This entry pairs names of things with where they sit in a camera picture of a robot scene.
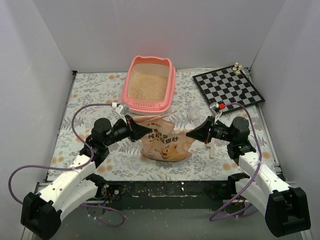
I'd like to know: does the pink cat litter bag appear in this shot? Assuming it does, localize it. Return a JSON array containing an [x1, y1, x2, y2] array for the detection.
[[140, 115, 195, 163]]

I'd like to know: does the clear plastic scoop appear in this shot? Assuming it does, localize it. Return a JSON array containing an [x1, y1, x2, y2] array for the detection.
[[187, 100, 201, 127]]

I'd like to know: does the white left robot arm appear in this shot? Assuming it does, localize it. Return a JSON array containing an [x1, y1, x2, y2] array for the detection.
[[20, 115, 152, 240]]

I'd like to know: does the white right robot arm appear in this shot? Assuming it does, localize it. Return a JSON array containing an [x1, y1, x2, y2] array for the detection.
[[186, 116, 311, 237]]

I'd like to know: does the pink cat litter box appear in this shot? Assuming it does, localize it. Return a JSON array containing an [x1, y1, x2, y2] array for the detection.
[[120, 55, 177, 115]]

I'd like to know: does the floral table mat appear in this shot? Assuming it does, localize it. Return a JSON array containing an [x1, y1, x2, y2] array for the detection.
[[46, 68, 278, 182]]

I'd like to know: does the black grey chessboard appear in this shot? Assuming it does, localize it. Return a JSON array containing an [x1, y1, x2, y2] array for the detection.
[[192, 66, 265, 115]]

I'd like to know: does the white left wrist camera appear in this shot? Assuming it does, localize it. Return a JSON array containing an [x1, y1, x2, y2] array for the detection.
[[111, 102, 130, 122]]

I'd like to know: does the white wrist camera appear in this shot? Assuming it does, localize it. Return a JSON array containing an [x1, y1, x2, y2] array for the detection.
[[111, 102, 130, 122], [209, 102, 226, 121]]

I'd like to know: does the white plastic bracket piece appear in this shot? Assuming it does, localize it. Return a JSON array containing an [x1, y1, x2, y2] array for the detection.
[[205, 139, 216, 159]]

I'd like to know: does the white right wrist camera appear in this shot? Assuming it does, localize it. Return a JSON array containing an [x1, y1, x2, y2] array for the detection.
[[209, 102, 226, 121]]

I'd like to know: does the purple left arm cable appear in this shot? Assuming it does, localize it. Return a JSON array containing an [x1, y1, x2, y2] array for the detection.
[[7, 103, 126, 228]]

